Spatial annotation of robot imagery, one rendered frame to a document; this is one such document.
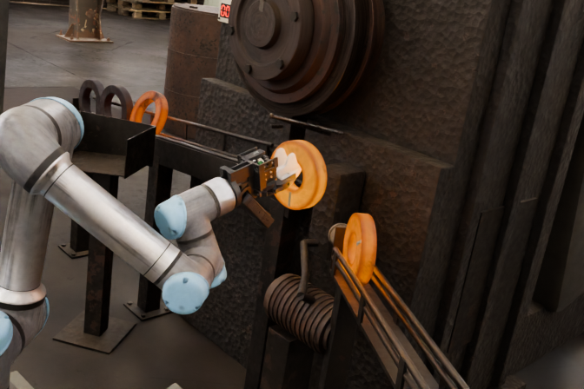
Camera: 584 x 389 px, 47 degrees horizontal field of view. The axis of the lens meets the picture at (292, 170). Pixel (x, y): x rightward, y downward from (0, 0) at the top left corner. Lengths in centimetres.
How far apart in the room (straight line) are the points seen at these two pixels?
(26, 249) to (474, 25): 107
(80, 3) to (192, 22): 421
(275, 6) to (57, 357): 129
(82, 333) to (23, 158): 126
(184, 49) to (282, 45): 302
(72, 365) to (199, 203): 107
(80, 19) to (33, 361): 679
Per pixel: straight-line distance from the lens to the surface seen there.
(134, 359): 228
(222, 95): 214
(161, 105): 238
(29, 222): 140
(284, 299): 164
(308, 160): 144
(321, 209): 170
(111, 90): 258
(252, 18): 173
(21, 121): 124
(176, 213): 128
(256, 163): 136
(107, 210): 120
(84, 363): 226
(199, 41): 461
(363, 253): 139
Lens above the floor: 127
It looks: 17 degrees down
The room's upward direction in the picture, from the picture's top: 9 degrees clockwise
